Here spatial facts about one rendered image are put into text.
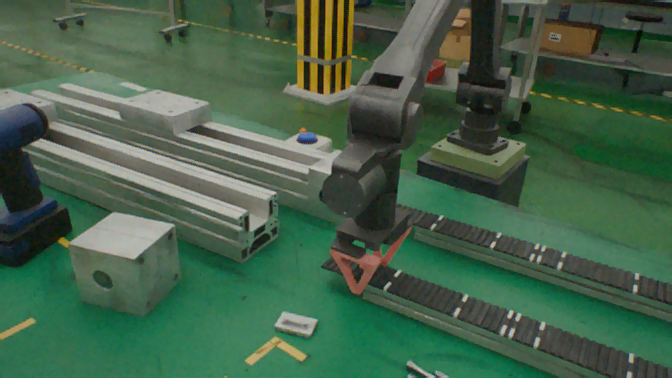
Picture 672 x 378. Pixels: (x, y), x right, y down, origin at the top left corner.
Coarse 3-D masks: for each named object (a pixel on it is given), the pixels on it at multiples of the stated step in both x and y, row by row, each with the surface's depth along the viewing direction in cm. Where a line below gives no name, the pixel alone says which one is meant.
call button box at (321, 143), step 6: (294, 138) 113; (318, 138) 114; (324, 138) 114; (300, 144) 110; (306, 144) 110; (312, 144) 110; (318, 144) 111; (324, 144) 111; (330, 144) 114; (324, 150) 112; (330, 150) 114
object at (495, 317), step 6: (492, 306) 70; (492, 312) 68; (498, 312) 69; (504, 312) 68; (486, 318) 68; (492, 318) 67; (498, 318) 67; (504, 318) 68; (486, 324) 66; (492, 324) 67; (498, 324) 66; (486, 330) 66; (492, 330) 65; (498, 330) 66
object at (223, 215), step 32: (64, 128) 107; (32, 160) 101; (64, 160) 95; (96, 160) 93; (128, 160) 98; (160, 160) 94; (96, 192) 94; (128, 192) 89; (160, 192) 85; (192, 192) 84; (224, 192) 88; (256, 192) 85; (192, 224) 84; (224, 224) 80; (256, 224) 84; (224, 256) 83
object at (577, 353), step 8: (576, 336) 65; (584, 336) 65; (576, 344) 64; (584, 344) 64; (568, 352) 63; (576, 352) 63; (584, 352) 62; (568, 360) 62; (576, 360) 62; (584, 360) 62
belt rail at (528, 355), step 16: (368, 288) 74; (384, 304) 73; (400, 304) 73; (416, 304) 70; (432, 320) 70; (448, 320) 69; (464, 336) 68; (480, 336) 68; (496, 336) 66; (512, 352) 65; (528, 352) 64; (544, 352) 63; (544, 368) 64; (560, 368) 63; (576, 368) 62
